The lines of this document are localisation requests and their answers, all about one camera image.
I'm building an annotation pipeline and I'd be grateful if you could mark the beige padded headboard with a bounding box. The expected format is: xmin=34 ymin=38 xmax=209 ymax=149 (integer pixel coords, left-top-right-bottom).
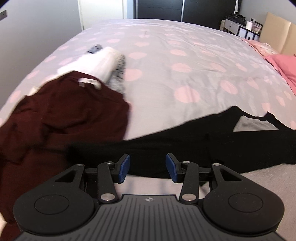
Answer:
xmin=259 ymin=12 xmax=296 ymax=56

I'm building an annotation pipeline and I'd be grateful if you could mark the grey black raglan shirt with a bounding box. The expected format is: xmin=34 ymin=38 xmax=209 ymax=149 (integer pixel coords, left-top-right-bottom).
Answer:
xmin=62 ymin=105 xmax=296 ymax=241

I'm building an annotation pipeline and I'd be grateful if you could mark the white paper roll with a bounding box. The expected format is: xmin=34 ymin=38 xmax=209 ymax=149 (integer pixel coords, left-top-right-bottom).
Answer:
xmin=245 ymin=21 xmax=252 ymax=31

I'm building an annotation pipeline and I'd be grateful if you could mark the white knit garment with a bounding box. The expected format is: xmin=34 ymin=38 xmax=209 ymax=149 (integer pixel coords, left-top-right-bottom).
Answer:
xmin=28 ymin=46 xmax=123 ymax=95

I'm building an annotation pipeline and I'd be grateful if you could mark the grey checked garment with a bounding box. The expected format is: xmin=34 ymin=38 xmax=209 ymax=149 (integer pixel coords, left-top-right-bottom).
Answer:
xmin=86 ymin=45 xmax=126 ymax=94

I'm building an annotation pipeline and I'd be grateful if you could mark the floral pink pillow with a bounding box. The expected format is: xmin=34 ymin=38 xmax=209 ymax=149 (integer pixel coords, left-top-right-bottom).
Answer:
xmin=243 ymin=39 xmax=279 ymax=57

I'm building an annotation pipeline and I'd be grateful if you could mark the black bag on table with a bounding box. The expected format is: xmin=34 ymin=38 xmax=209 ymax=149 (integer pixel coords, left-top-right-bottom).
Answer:
xmin=225 ymin=14 xmax=246 ymax=26

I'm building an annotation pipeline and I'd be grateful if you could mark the white door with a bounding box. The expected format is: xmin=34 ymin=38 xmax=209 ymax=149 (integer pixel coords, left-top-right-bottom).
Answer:
xmin=77 ymin=0 xmax=127 ymax=30

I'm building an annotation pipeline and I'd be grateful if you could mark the pink dotted bed sheet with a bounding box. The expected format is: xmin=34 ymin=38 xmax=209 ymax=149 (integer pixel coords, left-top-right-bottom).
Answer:
xmin=1 ymin=19 xmax=295 ymax=139

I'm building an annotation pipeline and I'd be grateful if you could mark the black sliding wardrobe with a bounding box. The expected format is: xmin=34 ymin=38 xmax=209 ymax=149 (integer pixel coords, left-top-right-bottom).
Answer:
xmin=133 ymin=0 xmax=237 ymax=30

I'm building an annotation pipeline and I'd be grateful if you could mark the photo frame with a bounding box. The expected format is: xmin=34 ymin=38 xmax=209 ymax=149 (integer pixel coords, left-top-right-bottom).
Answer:
xmin=251 ymin=21 xmax=263 ymax=34

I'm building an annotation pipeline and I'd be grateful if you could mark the white bedside table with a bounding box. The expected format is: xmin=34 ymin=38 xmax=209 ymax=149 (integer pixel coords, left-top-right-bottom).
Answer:
xmin=223 ymin=19 xmax=260 ymax=41

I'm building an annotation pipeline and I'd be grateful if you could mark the maroon sweater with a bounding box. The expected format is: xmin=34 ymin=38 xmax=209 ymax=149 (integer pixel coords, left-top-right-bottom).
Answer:
xmin=1 ymin=71 xmax=130 ymax=240

